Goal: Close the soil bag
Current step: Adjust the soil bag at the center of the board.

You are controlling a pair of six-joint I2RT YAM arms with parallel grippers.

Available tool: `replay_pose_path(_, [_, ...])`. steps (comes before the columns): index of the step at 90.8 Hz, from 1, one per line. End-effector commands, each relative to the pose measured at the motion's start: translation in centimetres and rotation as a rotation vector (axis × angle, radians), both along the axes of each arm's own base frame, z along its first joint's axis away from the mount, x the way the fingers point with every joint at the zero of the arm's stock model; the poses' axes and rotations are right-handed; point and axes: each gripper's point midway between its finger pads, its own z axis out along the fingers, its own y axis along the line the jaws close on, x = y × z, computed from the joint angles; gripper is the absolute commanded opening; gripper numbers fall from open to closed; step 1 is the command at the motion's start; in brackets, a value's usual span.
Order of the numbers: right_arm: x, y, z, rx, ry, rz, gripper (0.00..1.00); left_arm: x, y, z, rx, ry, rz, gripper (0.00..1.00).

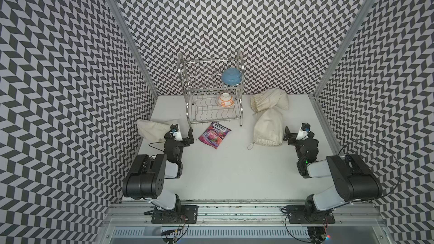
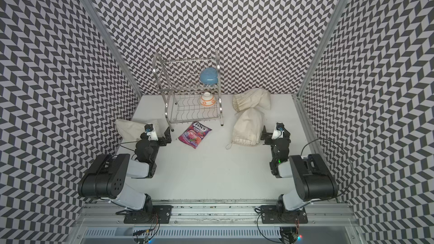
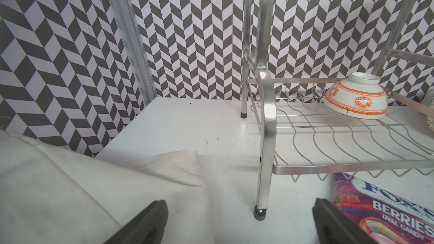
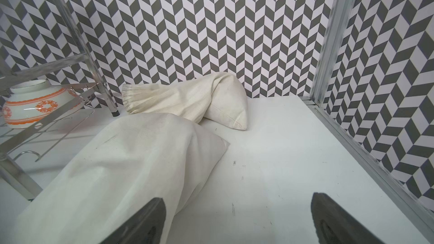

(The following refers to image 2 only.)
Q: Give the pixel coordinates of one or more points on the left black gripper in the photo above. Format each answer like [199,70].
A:
[168,138]

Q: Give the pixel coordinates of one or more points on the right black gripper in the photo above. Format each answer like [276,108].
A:
[268,136]

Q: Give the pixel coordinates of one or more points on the beige drawstring bag front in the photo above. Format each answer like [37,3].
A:
[247,129]

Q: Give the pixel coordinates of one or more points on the beige cloth bag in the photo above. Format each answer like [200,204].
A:
[131,131]
[252,98]

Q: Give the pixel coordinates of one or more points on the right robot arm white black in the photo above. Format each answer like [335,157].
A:
[312,179]

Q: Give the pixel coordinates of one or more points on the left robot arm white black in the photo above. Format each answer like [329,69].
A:
[105,179]

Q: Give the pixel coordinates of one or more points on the pink candy packet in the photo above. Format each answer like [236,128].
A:
[194,134]

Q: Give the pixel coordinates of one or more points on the white orange bowl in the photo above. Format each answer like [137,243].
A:
[207,100]

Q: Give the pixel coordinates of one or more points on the blue bowl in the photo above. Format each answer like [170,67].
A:
[209,76]

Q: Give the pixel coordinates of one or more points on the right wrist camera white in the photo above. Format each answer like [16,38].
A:
[278,131]

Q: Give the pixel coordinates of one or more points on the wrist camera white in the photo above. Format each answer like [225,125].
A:
[278,131]
[151,132]

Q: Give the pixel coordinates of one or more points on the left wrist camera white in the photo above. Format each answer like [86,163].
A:
[151,132]

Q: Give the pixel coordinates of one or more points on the metal wire dish rack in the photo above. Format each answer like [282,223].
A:
[178,83]

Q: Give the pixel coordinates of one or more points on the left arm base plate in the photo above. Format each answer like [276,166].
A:
[160,214]

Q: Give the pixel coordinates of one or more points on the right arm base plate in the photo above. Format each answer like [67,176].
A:
[271,215]

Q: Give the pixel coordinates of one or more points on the aluminium rail frame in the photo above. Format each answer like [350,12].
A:
[220,222]

